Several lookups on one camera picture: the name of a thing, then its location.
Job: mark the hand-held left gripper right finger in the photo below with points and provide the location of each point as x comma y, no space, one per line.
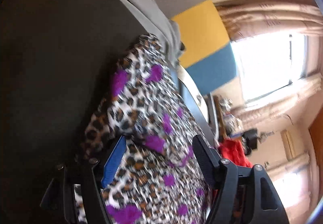
205,161

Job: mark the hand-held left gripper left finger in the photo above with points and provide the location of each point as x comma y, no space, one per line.
114,161

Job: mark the leopard print garment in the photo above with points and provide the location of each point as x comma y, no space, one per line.
151,118

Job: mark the red knit sweater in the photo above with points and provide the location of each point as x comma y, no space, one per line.
234,151

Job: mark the wooden desk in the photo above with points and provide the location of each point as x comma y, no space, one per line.
228,118

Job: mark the black monitor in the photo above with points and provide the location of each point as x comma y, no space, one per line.
251,142

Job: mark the white printed pillow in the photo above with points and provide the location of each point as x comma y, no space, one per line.
194,90

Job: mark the beige patterned curtain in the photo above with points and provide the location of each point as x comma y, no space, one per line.
272,19
277,103
287,163

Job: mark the beige air conditioner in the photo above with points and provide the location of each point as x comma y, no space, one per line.
288,145

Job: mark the narrow window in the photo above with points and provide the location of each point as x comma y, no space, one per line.
290,191

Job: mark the large window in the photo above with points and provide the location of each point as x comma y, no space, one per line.
270,67

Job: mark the grey yellow blue sofa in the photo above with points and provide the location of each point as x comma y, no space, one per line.
201,25

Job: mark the grey garment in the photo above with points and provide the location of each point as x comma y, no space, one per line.
146,4

